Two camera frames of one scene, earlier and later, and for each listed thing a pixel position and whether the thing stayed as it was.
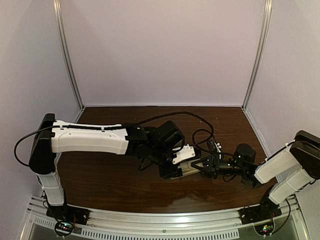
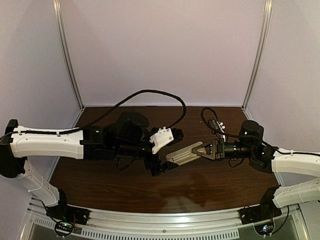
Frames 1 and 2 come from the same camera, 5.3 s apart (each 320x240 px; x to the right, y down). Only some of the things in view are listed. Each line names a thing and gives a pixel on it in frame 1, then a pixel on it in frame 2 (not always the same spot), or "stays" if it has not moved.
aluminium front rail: (107, 218) stays
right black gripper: (214, 165) to (220, 151)
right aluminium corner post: (266, 27) stays
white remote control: (187, 169) to (185, 155)
